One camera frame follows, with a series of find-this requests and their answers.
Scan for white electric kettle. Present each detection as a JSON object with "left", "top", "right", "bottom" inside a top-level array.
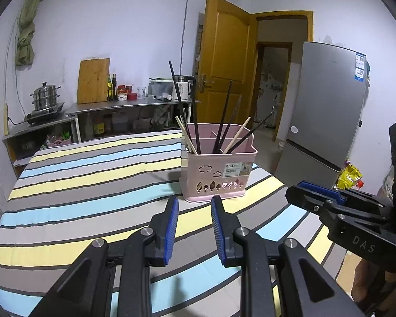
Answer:
[{"left": 172, "top": 74, "right": 197, "bottom": 101}]

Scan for thin black wall cable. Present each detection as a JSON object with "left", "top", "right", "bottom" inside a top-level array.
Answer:
[{"left": 181, "top": 0, "right": 190, "bottom": 76}]

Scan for pink utensil basket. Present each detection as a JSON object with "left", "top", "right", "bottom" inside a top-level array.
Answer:
[{"left": 179, "top": 123, "right": 258, "bottom": 203}]

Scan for low steel shelf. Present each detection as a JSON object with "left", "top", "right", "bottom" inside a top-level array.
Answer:
[{"left": 2, "top": 114, "right": 76, "bottom": 172}]

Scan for steel steamer pot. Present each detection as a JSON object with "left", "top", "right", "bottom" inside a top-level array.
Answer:
[{"left": 29, "top": 82, "right": 62, "bottom": 111}]

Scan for yellow snack bags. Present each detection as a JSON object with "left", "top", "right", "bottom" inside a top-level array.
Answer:
[{"left": 337, "top": 163, "right": 364, "bottom": 190}]

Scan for wooden cutting board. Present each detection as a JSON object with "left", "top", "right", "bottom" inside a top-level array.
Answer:
[{"left": 77, "top": 58, "right": 111, "bottom": 104}]

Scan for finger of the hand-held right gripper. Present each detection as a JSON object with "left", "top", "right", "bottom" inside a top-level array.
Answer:
[
  {"left": 285, "top": 185, "right": 388, "bottom": 225},
  {"left": 299, "top": 181, "right": 386, "bottom": 207}
]

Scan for beige wooden chopstick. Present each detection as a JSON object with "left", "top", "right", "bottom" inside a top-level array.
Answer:
[
  {"left": 223, "top": 116, "right": 251, "bottom": 155},
  {"left": 175, "top": 116, "right": 199, "bottom": 156}
]

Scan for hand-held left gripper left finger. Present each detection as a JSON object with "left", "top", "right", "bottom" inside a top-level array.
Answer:
[{"left": 30, "top": 195, "right": 180, "bottom": 317}]

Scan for small pink basket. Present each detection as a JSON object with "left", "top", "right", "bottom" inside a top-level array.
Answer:
[{"left": 46, "top": 131, "right": 74, "bottom": 146}]

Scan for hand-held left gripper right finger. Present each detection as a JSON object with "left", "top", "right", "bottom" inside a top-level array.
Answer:
[{"left": 210, "top": 195, "right": 367, "bottom": 317}]

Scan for steel counter table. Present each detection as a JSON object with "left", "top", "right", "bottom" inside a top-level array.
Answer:
[{"left": 64, "top": 94, "right": 202, "bottom": 142}]

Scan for person's right hand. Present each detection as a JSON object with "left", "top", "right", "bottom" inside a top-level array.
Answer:
[{"left": 352, "top": 259, "right": 378, "bottom": 296}]

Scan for green hanging cloth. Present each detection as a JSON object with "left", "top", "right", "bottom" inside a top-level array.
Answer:
[{"left": 15, "top": 0, "right": 50, "bottom": 67}]

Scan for wooden door frame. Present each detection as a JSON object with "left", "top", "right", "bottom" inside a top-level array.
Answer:
[{"left": 249, "top": 11, "right": 314, "bottom": 142}]

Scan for striped tablecloth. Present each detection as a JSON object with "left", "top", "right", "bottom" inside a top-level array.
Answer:
[{"left": 0, "top": 129, "right": 347, "bottom": 317}]

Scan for yellow wooden door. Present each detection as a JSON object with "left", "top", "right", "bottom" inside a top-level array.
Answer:
[{"left": 194, "top": 0, "right": 251, "bottom": 124}]

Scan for grey wall cable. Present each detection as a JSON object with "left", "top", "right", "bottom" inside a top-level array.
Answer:
[{"left": 5, "top": 16, "right": 27, "bottom": 119}]

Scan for black chopstick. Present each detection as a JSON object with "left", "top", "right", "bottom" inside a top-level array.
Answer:
[
  {"left": 228, "top": 114, "right": 274, "bottom": 155},
  {"left": 191, "top": 77, "right": 200, "bottom": 155},
  {"left": 213, "top": 80, "right": 233, "bottom": 155},
  {"left": 168, "top": 61, "right": 201, "bottom": 155},
  {"left": 217, "top": 95, "right": 243, "bottom": 155}
]

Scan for white plastic container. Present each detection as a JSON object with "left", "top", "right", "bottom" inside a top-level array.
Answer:
[{"left": 148, "top": 77, "right": 175, "bottom": 100}]

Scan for silver refrigerator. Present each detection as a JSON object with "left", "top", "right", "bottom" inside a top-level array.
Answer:
[{"left": 274, "top": 41, "right": 368, "bottom": 190}]

